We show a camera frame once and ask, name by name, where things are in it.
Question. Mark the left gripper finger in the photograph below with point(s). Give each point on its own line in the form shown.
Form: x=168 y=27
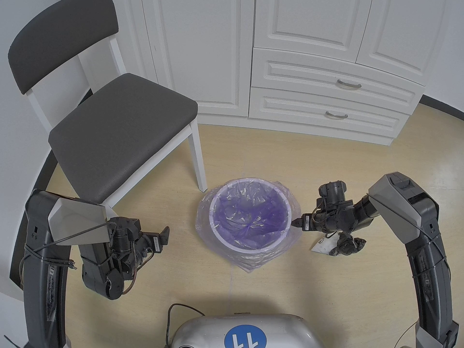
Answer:
x=165 y=236

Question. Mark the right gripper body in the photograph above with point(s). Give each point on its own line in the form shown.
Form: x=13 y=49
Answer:
x=315 y=222

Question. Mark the grey and white chair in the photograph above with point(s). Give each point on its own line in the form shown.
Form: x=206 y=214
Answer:
x=123 y=121

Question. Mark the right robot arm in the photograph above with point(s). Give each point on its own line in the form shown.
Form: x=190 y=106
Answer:
x=398 y=201

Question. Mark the white trash bin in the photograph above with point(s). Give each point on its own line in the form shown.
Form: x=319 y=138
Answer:
x=232 y=245

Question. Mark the purple plastic bag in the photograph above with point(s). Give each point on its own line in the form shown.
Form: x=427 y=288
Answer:
x=246 y=216

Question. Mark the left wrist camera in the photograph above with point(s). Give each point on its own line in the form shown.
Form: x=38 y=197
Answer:
x=128 y=225

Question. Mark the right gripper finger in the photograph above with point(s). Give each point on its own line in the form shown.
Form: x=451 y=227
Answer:
x=298 y=222

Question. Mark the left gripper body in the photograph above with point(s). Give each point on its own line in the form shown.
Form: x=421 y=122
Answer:
x=150 y=243

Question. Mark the black plastic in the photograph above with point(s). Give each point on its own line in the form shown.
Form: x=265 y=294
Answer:
x=348 y=245

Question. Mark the white printed wrapper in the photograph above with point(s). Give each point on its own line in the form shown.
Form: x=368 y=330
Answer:
x=322 y=247

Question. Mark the white wardrobe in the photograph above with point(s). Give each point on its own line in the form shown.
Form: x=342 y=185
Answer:
x=308 y=31

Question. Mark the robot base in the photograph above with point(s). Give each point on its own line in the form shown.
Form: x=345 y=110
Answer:
x=246 y=334

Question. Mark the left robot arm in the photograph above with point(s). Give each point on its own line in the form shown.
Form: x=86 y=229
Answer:
x=40 y=266

